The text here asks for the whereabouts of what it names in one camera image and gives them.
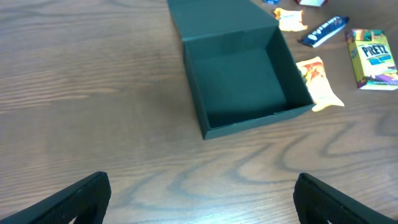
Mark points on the black gift box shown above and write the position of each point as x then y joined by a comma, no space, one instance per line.
239,67

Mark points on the yellow orange snack pouch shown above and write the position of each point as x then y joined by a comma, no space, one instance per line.
313,71

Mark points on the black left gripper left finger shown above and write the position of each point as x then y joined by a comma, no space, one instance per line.
85,201

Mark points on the red Hello Panda box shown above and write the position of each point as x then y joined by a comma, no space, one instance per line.
313,3

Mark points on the dark blue chocolate bar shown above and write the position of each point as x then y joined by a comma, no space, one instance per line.
325,31

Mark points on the small blue candy box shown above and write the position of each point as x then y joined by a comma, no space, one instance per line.
273,2

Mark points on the small yellow snack packet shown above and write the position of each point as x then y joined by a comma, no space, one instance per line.
290,21

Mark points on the green Pretz snack box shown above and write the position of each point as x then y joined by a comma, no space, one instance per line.
372,60

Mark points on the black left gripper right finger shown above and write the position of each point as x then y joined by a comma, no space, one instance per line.
318,203

